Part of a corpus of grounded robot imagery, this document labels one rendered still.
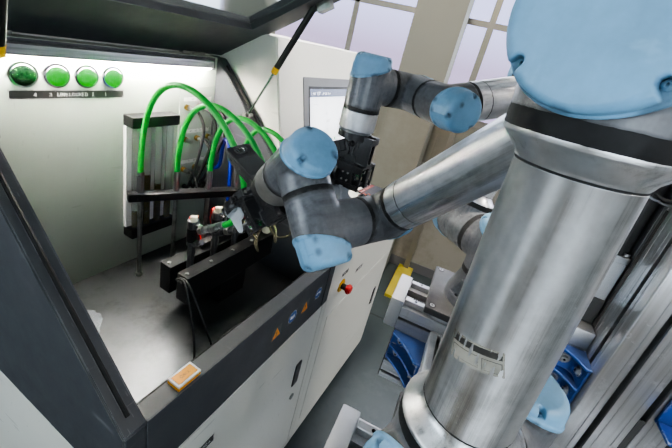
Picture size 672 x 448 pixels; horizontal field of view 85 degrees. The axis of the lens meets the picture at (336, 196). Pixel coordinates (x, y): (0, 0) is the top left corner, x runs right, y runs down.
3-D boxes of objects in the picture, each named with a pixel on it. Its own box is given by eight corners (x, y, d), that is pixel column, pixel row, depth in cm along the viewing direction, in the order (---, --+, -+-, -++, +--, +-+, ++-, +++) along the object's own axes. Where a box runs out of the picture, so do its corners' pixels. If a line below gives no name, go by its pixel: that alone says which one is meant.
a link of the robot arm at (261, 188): (254, 161, 56) (297, 149, 61) (245, 173, 59) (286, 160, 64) (275, 205, 55) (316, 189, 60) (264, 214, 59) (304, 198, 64)
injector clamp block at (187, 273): (184, 326, 94) (188, 278, 88) (158, 307, 97) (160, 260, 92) (267, 271, 122) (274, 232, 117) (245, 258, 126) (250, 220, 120)
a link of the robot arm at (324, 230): (383, 251, 52) (361, 180, 54) (321, 268, 45) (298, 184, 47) (350, 262, 58) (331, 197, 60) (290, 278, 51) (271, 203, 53)
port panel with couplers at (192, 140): (182, 188, 115) (188, 89, 104) (174, 184, 117) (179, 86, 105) (213, 179, 126) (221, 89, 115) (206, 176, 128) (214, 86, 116)
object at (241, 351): (145, 481, 65) (147, 422, 59) (129, 465, 67) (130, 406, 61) (320, 307, 118) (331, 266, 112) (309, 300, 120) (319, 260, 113)
